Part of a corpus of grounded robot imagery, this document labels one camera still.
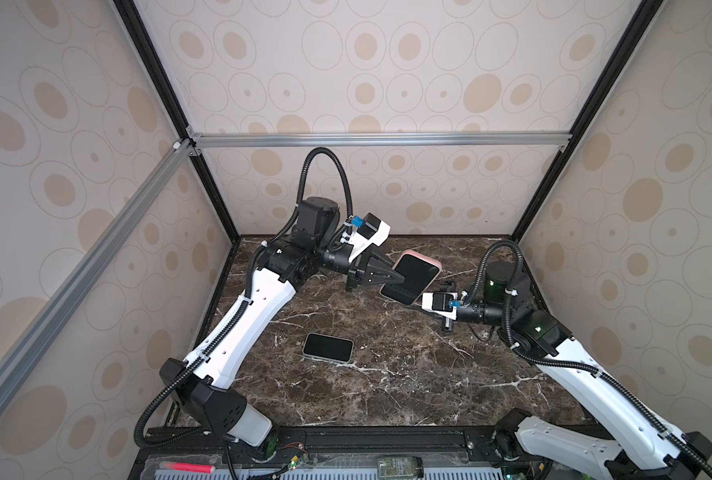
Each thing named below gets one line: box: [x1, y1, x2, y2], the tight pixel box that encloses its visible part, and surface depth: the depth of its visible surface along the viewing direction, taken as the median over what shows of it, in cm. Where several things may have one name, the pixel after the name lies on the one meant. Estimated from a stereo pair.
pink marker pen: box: [159, 461, 216, 474], surface depth 72 cm
